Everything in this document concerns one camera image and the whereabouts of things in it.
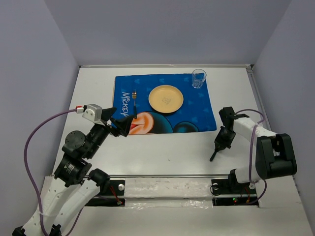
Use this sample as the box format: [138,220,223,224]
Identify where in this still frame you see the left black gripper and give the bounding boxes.
[86,106,135,157]

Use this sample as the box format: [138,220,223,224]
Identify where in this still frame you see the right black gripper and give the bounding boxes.
[214,125,236,150]

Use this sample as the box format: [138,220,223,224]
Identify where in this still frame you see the gold knife dark handle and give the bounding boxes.
[209,150,217,162]

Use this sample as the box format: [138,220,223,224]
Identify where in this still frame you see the gold fork dark handle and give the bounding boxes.
[132,90,137,119]

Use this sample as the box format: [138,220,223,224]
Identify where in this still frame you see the blue cartoon placemat cloth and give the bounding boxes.
[113,74,217,135]

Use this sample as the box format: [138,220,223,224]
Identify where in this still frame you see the tan round plate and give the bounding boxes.
[148,85,184,114]

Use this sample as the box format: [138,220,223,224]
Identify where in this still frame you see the clear drinking glass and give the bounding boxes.
[192,69,207,89]

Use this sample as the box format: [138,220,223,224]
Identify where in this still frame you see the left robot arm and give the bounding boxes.
[12,104,133,236]

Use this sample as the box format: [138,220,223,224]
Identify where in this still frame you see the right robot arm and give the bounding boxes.
[212,107,297,195]

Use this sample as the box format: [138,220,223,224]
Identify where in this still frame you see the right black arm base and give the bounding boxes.
[210,178,259,207]

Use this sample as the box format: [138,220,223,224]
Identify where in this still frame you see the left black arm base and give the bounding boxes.
[85,178,126,207]

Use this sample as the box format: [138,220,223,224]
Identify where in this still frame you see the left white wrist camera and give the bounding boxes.
[75,104,102,123]

